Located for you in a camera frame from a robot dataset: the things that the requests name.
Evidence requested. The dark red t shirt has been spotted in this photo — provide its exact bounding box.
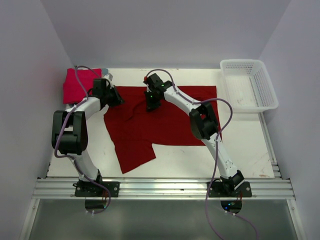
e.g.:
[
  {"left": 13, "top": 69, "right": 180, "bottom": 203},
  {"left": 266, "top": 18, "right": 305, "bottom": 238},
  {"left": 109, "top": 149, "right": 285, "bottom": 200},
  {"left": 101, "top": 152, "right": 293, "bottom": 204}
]
[{"left": 104, "top": 86, "right": 203, "bottom": 174}]

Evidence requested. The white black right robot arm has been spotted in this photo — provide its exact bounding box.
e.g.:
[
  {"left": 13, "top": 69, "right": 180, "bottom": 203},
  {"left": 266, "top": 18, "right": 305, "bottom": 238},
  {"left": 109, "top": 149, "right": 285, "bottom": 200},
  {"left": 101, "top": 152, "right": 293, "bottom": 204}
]
[{"left": 143, "top": 70, "right": 245, "bottom": 197}]

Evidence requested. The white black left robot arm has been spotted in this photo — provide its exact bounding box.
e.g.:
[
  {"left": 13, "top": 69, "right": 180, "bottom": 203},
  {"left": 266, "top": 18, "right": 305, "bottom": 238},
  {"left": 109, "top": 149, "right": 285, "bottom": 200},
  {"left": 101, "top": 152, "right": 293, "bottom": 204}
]
[{"left": 51, "top": 78, "right": 125, "bottom": 198}]

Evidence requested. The folded pink t shirt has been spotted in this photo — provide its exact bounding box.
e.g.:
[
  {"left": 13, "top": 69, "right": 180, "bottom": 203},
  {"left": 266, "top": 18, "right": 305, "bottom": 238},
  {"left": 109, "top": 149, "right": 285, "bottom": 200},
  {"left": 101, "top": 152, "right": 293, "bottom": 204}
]
[{"left": 62, "top": 67, "right": 103, "bottom": 105}]

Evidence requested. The white perforated plastic basket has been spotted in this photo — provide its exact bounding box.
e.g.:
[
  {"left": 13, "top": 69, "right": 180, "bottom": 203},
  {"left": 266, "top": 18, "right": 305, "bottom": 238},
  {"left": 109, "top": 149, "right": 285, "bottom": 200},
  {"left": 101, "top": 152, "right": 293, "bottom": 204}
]
[{"left": 220, "top": 59, "right": 279, "bottom": 113}]

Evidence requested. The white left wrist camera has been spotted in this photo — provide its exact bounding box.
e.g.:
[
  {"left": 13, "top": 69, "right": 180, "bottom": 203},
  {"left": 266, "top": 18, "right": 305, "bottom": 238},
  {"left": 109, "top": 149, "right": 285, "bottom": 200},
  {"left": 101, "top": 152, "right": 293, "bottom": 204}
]
[{"left": 103, "top": 73, "right": 113, "bottom": 81}]

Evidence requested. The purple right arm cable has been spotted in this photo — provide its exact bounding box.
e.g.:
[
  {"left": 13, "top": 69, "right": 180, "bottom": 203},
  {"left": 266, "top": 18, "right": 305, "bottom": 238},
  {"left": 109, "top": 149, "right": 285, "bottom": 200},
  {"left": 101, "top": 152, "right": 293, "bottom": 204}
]
[{"left": 146, "top": 69, "right": 259, "bottom": 240}]

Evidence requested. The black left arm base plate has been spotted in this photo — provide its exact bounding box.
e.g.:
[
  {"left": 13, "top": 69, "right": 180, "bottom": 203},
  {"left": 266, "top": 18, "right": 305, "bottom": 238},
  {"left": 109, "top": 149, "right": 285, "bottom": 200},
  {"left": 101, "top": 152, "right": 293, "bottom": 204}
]
[{"left": 72, "top": 180, "right": 120, "bottom": 198}]

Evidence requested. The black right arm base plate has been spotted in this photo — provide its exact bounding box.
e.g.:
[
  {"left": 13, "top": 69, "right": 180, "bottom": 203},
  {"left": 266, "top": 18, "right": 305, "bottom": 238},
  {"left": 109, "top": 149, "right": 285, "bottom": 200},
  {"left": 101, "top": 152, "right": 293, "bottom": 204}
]
[{"left": 208, "top": 180, "right": 253, "bottom": 198}]

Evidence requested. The aluminium mounting rail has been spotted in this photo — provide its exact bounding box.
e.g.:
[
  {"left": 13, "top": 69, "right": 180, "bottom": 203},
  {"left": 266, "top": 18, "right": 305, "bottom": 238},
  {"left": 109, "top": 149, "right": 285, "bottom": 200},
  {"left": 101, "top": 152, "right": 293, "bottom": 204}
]
[{"left": 32, "top": 177, "right": 296, "bottom": 200}]

